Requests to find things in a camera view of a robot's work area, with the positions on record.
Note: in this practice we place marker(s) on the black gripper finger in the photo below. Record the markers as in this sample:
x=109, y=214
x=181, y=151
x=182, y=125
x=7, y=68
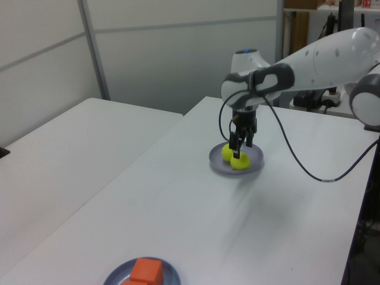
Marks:
x=249, y=139
x=235, y=144

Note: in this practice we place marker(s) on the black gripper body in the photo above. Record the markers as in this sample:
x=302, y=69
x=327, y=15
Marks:
x=245, y=120

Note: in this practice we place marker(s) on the tennis ball with black print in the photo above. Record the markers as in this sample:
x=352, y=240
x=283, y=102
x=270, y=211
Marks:
x=226, y=153

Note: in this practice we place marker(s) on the plain yellow tennis ball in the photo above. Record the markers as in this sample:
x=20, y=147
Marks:
x=242, y=162

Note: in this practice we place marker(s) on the orange cube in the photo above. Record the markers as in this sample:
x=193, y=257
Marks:
x=147, y=271

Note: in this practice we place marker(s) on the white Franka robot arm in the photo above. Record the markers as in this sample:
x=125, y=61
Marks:
x=326, y=59

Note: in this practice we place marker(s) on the purple plate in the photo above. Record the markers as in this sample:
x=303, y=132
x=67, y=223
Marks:
x=255, y=157

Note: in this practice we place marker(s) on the tall brown cardboard board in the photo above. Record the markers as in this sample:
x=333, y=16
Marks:
x=299, y=32

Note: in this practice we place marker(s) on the black stand pole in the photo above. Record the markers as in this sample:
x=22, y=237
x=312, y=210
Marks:
x=330, y=23

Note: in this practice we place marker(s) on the cardboard box on shelf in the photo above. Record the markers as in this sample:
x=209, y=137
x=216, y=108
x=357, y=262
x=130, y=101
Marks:
x=302, y=3

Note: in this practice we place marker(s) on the blue plate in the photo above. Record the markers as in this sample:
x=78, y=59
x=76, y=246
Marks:
x=172, y=273

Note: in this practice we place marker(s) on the dark monitor panel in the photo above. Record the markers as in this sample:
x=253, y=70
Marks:
x=345, y=15

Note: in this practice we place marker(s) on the small red box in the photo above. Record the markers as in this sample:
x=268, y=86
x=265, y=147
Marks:
x=367, y=3

